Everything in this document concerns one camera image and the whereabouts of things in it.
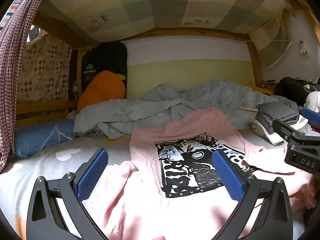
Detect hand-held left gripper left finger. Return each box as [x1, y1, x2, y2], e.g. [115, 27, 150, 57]
[26, 148, 109, 240]

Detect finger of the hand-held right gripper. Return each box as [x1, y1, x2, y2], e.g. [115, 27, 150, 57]
[272, 119, 297, 142]
[301, 107, 320, 126]

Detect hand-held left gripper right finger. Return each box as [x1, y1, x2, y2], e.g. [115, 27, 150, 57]
[212, 150, 293, 240]

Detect pink printed t-shirt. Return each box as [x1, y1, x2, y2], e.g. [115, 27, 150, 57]
[82, 106, 315, 240]

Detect white clothes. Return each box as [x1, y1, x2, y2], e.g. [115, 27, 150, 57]
[251, 116, 313, 146]

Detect folded grey clothes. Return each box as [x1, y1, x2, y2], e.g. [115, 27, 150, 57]
[255, 101, 300, 133]

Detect white cloth bundle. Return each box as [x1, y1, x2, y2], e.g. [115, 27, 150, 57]
[304, 91, 320, 113]

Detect black bag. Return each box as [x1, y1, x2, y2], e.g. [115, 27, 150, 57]
[274, 77, 320, 107]

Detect white printed bed sheet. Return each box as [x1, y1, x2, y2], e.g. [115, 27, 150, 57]
[0, 127, 320, 240]

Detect blue pillow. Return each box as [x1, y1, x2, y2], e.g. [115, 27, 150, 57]
[14, 119, 77, 158]

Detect orange carrot plush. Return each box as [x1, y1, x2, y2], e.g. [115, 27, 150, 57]
[77, 70, 126, 113]

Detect grey duvet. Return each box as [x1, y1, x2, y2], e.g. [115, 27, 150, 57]
[74, 79, 304, 140]

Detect brown checkered cloth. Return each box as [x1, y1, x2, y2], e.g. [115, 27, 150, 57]
[17, 34, 73, 103]

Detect red gingham curtain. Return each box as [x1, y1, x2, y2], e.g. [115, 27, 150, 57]
[0, 0, 52, 173]

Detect pastel patchwork sheet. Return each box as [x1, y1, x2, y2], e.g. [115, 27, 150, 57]
[37, 0, 293, 53]

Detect white wall socket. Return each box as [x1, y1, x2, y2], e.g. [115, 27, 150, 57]
[299, 40, 309, 58]

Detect wooden bed frame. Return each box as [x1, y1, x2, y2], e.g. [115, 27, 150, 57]
[15, 0, 320, 128]

